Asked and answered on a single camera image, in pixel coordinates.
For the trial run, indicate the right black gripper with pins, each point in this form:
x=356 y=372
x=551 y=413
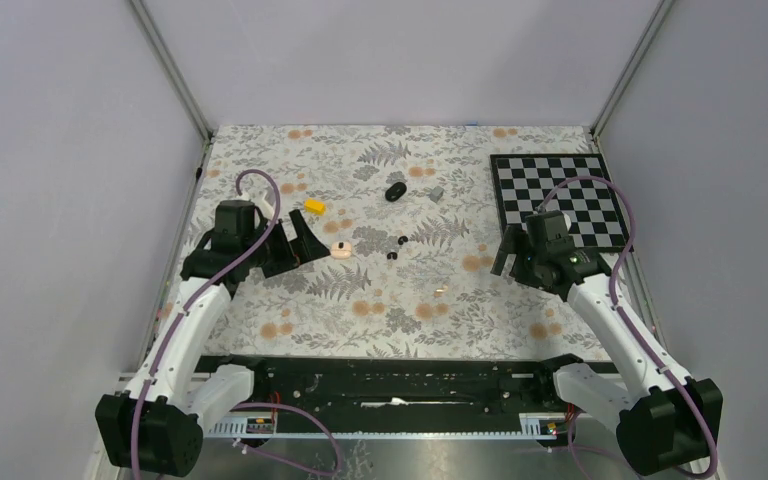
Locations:
x=510 y=244

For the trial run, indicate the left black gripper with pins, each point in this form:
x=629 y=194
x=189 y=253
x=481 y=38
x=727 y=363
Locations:
x=306 y=246

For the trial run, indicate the black earbud charging case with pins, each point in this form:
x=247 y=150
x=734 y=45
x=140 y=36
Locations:
x=395 y=191

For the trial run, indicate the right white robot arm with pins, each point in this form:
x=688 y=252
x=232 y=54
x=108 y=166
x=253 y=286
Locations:
x=661 y=416

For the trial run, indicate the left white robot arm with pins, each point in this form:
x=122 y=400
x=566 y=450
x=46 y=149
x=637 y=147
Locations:
x=158 y=422

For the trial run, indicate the pink earbud charging case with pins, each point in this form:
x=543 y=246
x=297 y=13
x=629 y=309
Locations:
x=341 y=250

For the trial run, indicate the yellow block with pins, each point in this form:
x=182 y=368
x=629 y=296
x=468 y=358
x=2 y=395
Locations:
x=315 y=207

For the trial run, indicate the black white checkerboard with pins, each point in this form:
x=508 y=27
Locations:
x=522 y=181

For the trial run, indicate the small grey block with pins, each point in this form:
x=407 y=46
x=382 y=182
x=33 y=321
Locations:
x=436 y=194

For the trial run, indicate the floral table mat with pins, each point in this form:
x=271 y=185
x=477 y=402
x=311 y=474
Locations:
x=368 y=305

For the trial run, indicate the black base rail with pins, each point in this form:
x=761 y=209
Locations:
x=394 y=398

